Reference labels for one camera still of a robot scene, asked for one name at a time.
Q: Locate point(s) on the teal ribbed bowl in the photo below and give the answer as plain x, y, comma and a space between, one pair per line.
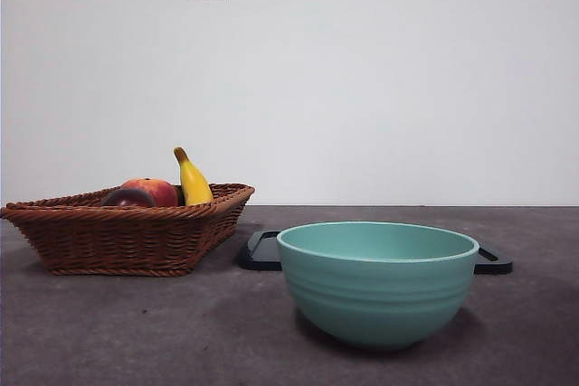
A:
380, 295

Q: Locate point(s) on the red orange peach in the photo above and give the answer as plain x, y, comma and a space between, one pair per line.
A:
158, 191

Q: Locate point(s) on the yellow banana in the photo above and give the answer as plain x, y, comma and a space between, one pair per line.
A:
194, 182

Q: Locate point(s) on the brown wicker basket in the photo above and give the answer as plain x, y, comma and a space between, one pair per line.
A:
113, 241

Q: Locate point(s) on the dark purple plum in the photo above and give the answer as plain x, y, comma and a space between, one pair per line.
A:
129, 199

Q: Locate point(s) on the black rectangular tray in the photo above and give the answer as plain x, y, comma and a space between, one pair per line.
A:
260, 259

